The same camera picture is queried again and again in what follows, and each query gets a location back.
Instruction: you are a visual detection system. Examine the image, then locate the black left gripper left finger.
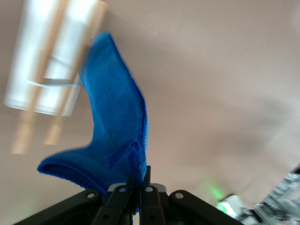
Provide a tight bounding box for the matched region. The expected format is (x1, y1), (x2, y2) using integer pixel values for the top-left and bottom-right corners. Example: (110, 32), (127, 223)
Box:
(92, 172), (132, 225)

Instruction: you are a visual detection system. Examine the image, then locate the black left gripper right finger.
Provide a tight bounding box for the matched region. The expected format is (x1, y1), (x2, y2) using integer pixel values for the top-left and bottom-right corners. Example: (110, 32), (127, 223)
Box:
(139, 165), (166, 225)

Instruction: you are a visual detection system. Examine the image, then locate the blue microfibre towel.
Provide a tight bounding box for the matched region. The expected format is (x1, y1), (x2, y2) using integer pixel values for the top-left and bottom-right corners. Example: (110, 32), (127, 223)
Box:
(37, 31), (150, 214)

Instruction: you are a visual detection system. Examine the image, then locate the white towel rack base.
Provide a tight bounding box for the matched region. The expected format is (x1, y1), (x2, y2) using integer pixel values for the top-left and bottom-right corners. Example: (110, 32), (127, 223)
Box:
(3, 0), (108, 118)

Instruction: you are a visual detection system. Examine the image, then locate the wooden rack rod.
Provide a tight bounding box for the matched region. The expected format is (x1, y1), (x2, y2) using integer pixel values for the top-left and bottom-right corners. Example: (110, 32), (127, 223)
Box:
(43, 2), (108, 145)
(10, 0), (68, 155)

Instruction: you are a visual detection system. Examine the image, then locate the aluminium frame profile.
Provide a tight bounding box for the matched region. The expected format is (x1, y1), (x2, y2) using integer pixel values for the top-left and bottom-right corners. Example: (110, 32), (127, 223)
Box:
(240, 164), (300, 225)

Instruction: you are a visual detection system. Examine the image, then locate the metal wire rack support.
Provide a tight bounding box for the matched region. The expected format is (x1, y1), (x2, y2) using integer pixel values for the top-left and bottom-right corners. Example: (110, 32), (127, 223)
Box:
(25, 56), (82, 88)

